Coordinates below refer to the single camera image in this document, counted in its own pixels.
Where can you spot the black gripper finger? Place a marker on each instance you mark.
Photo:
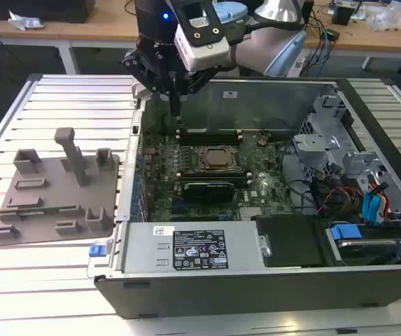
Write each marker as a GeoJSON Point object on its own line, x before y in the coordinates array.
{"type": "Point", "coordinates": [140, 66]}
{"type": "Point", "coordinates": [200, 82]}

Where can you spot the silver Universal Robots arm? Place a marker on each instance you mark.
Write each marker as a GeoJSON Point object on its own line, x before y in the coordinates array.
{"type": "Point", "coordinates": [252, 45]}

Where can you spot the black RAM slots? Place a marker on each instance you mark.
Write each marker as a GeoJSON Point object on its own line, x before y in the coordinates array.
{"type": "Point", "coordinates": [209, 138]}
{"type": "Point", "coordinates": [214, 174]}

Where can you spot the grey case corner clip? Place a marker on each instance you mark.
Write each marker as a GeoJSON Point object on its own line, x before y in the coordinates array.
{"type": "Point", "coordinates": [139, 91]}

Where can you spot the wooden desk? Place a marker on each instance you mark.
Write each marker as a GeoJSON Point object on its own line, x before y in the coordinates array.
{"type": "Point", "coordinates": [81, 31]}
{"type": "Point", "coordinates": [361, 38]}

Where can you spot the silver CPU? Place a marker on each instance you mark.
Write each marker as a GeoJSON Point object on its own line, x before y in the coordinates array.
{"type": "Point", "coordinates": [217, 156]}

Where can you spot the coin battery holder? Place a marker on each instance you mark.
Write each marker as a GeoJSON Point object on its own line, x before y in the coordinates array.
{"type": "Point", "coordinates": [263, 139]}

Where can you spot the pale blue teach pendant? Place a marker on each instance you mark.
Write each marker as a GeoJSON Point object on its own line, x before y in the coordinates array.
{"type": "Point", "coordinates": [287, 52]}

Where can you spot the black graphics card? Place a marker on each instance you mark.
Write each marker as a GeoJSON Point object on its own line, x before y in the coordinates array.
{"type": "Point", "coordinates": [207, 190]}

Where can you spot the black box on desk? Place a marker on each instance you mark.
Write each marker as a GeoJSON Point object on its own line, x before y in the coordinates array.
{"type": "Point", "coordinates": [46, 10]}

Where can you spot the crumpled clear plastic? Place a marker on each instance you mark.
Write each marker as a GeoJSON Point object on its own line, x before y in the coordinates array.
{"type": "Point", "coordinates": [25, 21]}

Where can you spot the green motherboard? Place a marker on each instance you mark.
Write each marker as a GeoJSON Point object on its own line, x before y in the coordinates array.
{"type": "Point", "coordinates": [266, 196]}

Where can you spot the metal drive cage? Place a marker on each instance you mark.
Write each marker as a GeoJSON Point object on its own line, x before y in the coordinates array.
{"type": "Point", "coordinates": [312, 154]}

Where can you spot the silver chipset heat sink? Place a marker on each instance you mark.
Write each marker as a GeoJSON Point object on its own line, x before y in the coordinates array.
{"type": "Point", "coordinates": [252, 213]}

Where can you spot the grey parts rack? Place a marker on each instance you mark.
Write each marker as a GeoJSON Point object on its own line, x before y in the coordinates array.
{"type": "Point", "coordinates": [60, 196]}

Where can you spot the grey power supply unit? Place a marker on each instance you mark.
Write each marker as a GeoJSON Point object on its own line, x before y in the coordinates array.
{"type": "Point", "coordinates": [140, 248]}

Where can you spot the black plastic drive cover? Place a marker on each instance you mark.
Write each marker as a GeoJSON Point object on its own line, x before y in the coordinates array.
{"type": "Point", "coordinates": [291, 241]}

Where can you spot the blue case latch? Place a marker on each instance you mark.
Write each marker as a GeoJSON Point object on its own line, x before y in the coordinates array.
{"type": "Point", "coordinates": [97, 251]}

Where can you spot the clear plastic bags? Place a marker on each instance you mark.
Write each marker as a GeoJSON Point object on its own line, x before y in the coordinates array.
{"type": "Point", "coordinates": [392, 17]}

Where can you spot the hard disk in blue carrier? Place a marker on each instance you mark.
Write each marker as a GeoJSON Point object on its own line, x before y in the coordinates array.
{"type": "Point", "coordinates": [343, 232]}

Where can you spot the open black PC case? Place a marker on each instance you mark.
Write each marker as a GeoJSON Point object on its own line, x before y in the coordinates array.
{"type": "Point", "coordinates": [221, 297]}

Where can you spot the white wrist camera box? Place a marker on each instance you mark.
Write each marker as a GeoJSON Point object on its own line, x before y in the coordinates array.
{"type": "Point", "coordinates": [203, 52]}

